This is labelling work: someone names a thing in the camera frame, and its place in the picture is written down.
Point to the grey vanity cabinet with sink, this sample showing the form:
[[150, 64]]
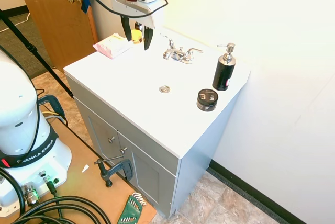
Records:
[[146, 85]]

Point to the black wall baseboard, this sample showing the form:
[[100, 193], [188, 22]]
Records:
[[256, 194]]

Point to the pink wipes packet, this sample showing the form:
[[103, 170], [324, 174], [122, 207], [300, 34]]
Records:
[[112, 46]]

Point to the white paper scrap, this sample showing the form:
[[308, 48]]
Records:
[[85, 168]]

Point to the metal cabinet knob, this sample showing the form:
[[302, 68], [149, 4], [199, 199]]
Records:
[[112, 139], [123, 150]]

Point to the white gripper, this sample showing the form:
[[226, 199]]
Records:
[[123, 1]]

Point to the chrome faucet body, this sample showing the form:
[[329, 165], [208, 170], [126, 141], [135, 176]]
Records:
[[179, 56]]

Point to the black C-clamp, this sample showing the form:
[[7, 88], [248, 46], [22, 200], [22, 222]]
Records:
[[125, 167]]

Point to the yellow lidded jar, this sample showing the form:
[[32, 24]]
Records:
[[136, 36]]

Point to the brown glass bottle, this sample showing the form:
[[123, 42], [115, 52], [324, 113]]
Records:
[[138, 26]]

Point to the black soap dispenser bottle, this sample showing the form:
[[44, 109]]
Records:
[[222, 73]]

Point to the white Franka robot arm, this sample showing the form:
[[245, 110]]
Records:
[[18, 98]]

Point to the black tripod leg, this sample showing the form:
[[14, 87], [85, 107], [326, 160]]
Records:
[[36, 54]]

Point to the green hex key set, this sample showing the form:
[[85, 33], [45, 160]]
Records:
[[129, 208]]

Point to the chrome sink drain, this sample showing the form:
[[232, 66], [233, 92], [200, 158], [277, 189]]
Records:
[[164, 89]]

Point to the black round jar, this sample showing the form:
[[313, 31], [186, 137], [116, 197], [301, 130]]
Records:
[[207, 100]]

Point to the wooden base board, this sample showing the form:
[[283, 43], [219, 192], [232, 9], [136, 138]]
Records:
[[86, 182]]

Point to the brown wooden door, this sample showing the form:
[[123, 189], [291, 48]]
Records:
[[52, 25]]

